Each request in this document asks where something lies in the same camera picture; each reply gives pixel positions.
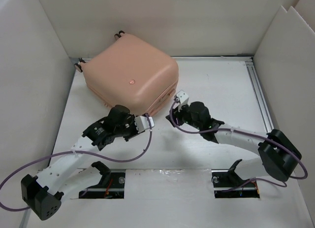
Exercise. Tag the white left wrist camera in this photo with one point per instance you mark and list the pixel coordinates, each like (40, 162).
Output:
(144, 123)

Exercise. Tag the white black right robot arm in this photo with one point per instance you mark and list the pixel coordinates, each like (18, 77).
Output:
(277, 156)

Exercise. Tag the pink hard-shell suitcase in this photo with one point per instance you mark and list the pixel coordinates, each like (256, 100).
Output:
(131, 73)

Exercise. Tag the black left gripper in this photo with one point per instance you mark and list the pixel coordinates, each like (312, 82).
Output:
(131, 119)

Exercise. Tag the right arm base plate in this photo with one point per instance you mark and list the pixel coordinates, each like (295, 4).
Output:
(228, 184)

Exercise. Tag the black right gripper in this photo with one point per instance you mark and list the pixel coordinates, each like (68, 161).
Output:
(177, 114)

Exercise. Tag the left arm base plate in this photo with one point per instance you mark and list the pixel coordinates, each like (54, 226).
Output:
(110, 186)

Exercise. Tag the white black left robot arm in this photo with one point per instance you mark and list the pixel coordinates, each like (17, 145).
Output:
(45, 192)

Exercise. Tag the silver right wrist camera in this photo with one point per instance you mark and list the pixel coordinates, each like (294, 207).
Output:
(182, 99)

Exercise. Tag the white foam board front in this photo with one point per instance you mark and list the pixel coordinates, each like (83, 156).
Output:
(182, 199)

